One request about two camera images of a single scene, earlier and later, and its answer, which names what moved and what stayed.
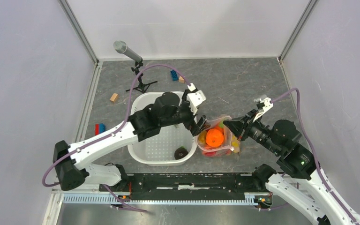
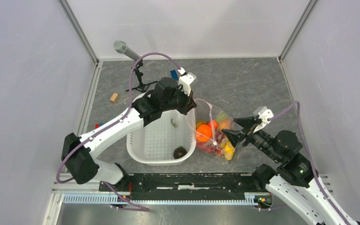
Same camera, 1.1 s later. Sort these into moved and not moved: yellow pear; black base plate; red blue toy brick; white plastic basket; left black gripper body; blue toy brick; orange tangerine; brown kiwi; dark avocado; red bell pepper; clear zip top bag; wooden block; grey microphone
Moved: red bell pepper; orange tangerine; yellow pear; left black gripper body; brown kiwi; clear zip top bag
Not moved: grey microphone; dark avocado; blue toy brick; wooden block; red blue toy brick; black base plate; white plastic basket
